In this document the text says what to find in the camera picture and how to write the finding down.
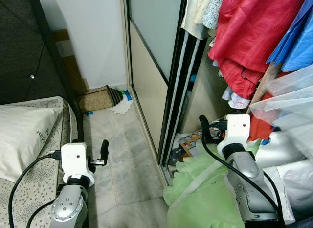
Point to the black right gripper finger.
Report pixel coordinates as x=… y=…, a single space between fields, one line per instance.
x=204 y=127

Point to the white dotted hanging garment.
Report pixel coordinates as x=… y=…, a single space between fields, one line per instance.
x=215 y=10

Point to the white tulle net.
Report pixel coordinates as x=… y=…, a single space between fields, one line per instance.
x=288 y=105

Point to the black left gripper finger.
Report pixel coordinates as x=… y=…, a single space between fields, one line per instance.
x=104 y=149

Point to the white sheet bundle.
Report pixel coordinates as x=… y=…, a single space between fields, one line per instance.
x=293 y=179

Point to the black striped wardrobe door frame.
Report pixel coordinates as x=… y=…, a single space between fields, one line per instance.
x=178 y=91

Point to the cream hanging garment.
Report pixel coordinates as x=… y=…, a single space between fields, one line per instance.
x=195 y=15

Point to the green tulle fabric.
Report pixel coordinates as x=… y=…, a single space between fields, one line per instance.
x=200 y=201

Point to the orange patterned board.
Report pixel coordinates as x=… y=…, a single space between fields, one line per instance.
x=190 y=142

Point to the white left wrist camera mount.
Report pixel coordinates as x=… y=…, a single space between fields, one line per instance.
x=74 y=160

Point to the small red cloth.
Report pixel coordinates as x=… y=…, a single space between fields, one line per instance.
x=259 y=127

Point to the lavender white cloth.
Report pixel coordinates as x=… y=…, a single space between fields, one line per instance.
x=237 y=98

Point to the blue hanging garment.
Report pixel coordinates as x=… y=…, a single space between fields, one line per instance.
x=299 y=47

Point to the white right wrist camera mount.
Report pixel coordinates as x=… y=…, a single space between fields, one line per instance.
x=238 y=127

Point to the brown doormat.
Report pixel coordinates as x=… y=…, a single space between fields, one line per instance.
x=98 y=99

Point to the white pillow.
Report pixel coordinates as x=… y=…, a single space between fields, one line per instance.
x=24 y=135

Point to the small white floor cloth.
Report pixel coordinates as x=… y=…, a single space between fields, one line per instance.
x=121 y=107

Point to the sliding wardrobe door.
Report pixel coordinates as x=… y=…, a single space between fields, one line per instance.
x=146 y=86

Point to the dark tufted headboard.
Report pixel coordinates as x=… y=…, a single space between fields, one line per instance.
x=22 y=42

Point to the white dotted quilted mattress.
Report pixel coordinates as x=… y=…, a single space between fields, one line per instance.
x=34 y=201

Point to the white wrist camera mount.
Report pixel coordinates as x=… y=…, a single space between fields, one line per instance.
x=74 y=160
x=238 y=127

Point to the small blue green object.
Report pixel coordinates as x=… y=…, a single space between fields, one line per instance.
x=127 y=95

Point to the red hanging garment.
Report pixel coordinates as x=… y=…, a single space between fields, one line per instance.
x=249 y=37

